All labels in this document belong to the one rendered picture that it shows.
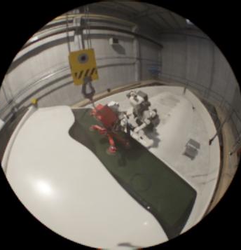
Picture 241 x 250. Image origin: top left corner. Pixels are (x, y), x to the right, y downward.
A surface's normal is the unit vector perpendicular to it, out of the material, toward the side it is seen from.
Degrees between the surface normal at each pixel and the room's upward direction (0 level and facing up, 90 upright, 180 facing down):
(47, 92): 90
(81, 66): 90
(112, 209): 20
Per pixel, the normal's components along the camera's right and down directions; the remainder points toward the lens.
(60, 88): 0.63, 0.47
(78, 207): 0.21, -0.85
